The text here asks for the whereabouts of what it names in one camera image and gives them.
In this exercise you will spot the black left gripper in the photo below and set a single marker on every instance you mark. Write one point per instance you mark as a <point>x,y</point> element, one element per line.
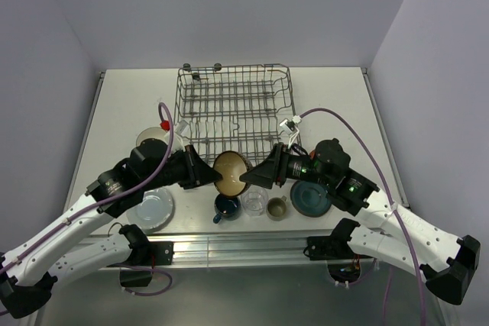
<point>198,172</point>

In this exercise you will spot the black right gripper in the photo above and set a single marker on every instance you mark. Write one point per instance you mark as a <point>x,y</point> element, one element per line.
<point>272,168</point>

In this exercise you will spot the small beige mug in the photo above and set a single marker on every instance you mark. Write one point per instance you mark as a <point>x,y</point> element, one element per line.
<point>276,208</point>

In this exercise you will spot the brown ribbed bowl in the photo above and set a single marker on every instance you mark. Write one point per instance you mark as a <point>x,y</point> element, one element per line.
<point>231,165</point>

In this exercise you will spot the dark blue ribbed mug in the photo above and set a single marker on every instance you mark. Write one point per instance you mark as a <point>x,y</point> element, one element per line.
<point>226,208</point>

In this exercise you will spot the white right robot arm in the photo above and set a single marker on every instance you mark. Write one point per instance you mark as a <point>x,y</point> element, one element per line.
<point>377,227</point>

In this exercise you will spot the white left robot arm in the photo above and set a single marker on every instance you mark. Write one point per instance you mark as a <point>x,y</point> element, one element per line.
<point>32,271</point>

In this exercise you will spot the clear drinking glass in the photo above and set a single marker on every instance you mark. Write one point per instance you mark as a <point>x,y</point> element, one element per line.
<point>254,201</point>

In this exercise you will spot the teal ceramic saucer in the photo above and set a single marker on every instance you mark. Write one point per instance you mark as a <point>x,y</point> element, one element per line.
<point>310,199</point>

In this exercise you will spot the light blue glass plate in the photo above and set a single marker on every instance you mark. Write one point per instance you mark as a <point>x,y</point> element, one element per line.
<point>154,212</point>

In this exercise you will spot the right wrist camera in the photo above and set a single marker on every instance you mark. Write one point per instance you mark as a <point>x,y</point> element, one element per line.
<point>290,127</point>

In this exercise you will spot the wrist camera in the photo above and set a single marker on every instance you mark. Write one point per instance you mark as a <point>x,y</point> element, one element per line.
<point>179,129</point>
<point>290,127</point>

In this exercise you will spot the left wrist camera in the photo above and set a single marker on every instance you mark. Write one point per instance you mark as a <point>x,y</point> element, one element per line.
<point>179,129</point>

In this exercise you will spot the aluminium rail frame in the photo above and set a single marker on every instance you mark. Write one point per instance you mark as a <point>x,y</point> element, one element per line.
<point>338,102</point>

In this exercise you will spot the grey wire dish rack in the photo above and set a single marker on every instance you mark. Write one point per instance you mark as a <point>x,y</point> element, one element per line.
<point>237,108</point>

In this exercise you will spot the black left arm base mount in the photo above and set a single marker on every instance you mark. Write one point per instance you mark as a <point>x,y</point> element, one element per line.
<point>158,253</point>

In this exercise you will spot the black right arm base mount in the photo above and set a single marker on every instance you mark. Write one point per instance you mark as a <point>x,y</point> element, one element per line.
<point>327,248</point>

